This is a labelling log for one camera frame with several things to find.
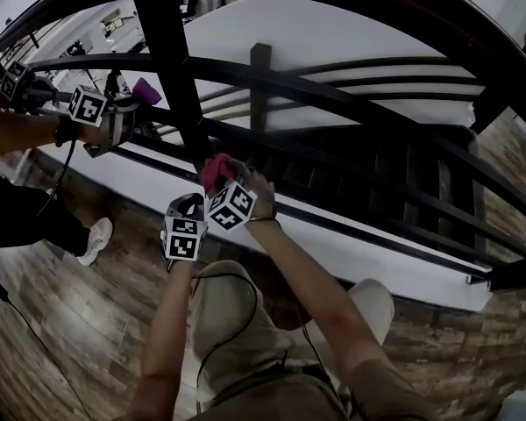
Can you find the person's left forearm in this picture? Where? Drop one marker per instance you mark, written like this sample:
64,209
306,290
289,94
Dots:
166,331

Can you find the red cloth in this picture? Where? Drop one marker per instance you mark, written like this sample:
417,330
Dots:
215,171

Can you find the dark wooden railing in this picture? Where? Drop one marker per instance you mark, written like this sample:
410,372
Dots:
171,59

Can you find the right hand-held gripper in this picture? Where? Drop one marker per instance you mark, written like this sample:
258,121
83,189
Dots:
230,206

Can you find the person's beige trousers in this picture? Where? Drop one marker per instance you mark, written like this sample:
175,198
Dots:
232,318

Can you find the dark wooden stair banister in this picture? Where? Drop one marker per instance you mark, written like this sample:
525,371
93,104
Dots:
260,86

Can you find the person's right forearm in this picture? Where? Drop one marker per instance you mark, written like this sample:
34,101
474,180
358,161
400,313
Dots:
307,287

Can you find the black office chair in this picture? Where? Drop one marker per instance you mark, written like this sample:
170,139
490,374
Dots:
192,4

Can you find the person's olive shirt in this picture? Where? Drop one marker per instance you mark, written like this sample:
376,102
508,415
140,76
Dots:
289,397

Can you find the person's right hand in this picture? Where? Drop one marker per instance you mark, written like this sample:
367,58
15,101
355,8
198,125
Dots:
263,195

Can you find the purple cloth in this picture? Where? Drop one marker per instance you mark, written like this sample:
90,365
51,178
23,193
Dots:
147,90

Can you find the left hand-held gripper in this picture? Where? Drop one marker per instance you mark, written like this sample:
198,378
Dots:
184,244

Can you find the dark wooden staircase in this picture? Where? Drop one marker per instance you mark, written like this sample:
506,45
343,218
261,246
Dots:
359,182

